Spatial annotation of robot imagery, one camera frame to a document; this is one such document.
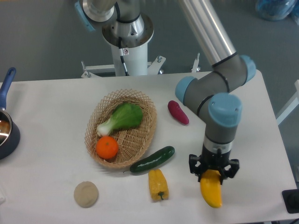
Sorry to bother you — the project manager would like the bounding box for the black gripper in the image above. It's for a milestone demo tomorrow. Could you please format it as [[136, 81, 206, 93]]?
[[189, 146, 239, 185]]

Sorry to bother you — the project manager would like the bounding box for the yellow mango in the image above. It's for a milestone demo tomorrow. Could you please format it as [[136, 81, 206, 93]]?
[[200, 169, 222, 208]]

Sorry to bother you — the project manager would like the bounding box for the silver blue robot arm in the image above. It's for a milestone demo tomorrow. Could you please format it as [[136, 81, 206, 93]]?
[[75, 0, 256, 182]]

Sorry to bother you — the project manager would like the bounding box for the green cucumber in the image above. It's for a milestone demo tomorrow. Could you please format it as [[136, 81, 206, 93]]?
[[129, 146, 175, 173]]

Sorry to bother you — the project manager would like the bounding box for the yellow bell pepper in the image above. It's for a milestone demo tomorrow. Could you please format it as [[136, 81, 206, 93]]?
[[148, 169, 169, 201]]

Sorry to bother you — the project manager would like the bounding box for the purple sweet potato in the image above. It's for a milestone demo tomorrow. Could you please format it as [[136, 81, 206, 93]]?
[[168, 100, 189, 125]]

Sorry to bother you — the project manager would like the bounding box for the woven wicker basket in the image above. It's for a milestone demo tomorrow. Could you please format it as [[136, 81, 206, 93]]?
[[85, 89, 157, 169]]

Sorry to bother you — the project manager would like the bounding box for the black device at edge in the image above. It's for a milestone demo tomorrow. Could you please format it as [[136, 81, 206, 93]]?
[[282, 189, 299, 214]]

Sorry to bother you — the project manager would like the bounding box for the green bok choy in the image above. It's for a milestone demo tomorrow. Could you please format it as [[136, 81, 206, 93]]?
[[96, 103, 143, 137]]

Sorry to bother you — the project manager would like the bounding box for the orange fruit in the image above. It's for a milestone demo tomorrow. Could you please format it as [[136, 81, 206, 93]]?
[[96, 136, 119, 160]]

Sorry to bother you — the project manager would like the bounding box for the beige steamed bun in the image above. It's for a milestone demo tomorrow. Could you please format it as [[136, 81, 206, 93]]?
[[73, 181, 99, 208]]

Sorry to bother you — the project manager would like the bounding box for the blue plastic bag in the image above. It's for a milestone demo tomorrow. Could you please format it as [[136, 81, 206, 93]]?
[[255, 0, 299, 21]]

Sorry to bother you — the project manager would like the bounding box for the white frame leg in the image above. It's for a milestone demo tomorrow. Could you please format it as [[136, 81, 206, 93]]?
[[276, 80, 299, 125]]

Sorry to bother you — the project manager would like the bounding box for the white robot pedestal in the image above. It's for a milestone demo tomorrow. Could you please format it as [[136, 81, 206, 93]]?
[[80, 42, 201, 79]]

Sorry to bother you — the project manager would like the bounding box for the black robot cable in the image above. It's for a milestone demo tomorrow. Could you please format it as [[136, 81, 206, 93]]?
[[118, 36, 130, 77]]

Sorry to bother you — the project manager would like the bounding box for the blue handled saucepan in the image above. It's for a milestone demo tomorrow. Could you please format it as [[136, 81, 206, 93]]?
[[0, 67, 20, 160]]

